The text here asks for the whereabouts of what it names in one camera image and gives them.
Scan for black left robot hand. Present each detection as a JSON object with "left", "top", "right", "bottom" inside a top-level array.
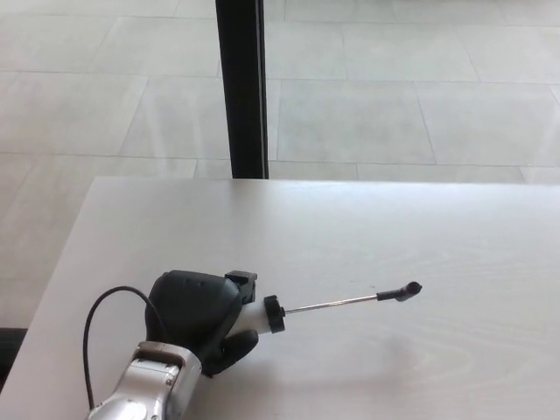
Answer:
[{"left": 143, "top": 269, "right": 259, "bottom": 378}]

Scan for white Franklin hand air pump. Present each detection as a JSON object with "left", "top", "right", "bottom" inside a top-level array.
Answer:
[{"left": 235, "top": 281, "right": 424, "bottom": 337}]

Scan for dark object beside table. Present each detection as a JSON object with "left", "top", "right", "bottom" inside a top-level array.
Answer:
[{"left": 0, "top": 327, "right": 27, "bottom": 382}]

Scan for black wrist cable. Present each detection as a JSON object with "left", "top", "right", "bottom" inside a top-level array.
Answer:
[{"left": 83, "top": 285, "right": 170, "bottom": 410}]

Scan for black vertical frame post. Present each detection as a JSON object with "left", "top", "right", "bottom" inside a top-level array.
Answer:
[{"left": 214, "top": 0, "right": 269, "bottom": 179}]

